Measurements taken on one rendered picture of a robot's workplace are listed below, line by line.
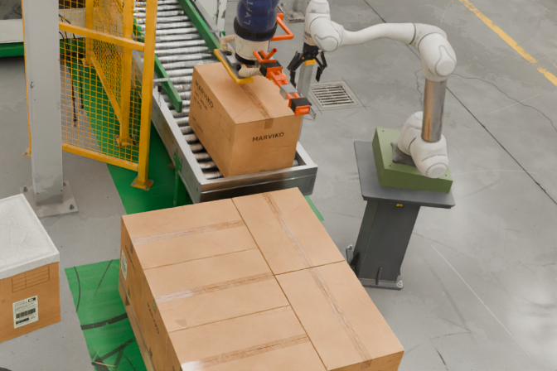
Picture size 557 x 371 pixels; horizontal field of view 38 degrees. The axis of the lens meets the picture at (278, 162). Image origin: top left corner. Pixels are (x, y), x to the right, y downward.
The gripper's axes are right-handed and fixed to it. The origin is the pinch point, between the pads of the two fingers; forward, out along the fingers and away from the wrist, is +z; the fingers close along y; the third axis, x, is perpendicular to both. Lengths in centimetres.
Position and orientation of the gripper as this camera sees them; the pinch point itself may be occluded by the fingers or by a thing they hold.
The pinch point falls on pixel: (304, 79)
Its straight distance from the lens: 383.1
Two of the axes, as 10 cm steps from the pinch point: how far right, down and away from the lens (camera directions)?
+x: 3.9, 6.0, -7.0
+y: -9.1, 1.3, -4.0
